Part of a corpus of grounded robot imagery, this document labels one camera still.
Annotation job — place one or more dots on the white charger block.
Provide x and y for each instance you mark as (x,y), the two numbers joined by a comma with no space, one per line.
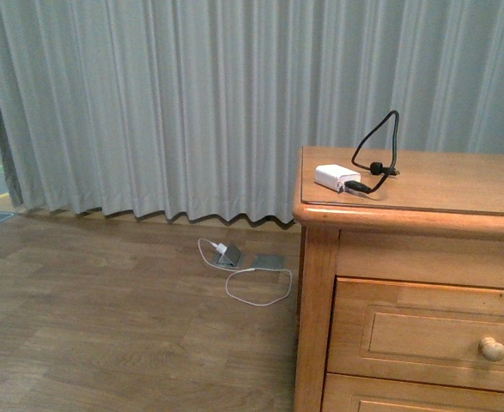
(334,177)

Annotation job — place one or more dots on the wooden top drawer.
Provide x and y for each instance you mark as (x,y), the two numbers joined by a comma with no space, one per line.
(418,333)

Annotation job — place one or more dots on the wooden drawer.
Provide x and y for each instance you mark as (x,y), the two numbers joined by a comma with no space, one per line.
(418,333)
(350,393)

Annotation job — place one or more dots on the round wooden drawer knob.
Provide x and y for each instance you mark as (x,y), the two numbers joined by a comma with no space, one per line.
(491,349)

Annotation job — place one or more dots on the wooden bottom drawer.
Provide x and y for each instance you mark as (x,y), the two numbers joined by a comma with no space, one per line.
(350,393)

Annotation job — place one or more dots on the white floor plug adapter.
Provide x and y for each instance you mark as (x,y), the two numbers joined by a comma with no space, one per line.
(220,248)

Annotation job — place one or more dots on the open metal floor socket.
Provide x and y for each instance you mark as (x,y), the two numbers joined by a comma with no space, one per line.
(232,259)

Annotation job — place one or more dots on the closed metal floor plate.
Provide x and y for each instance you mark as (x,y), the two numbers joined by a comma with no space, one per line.
(268,262)

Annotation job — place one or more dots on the grey pleated curtain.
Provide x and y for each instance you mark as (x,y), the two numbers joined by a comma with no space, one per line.
(200,107)

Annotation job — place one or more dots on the wooden nightstand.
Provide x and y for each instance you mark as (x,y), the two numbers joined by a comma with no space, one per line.
(439,222)

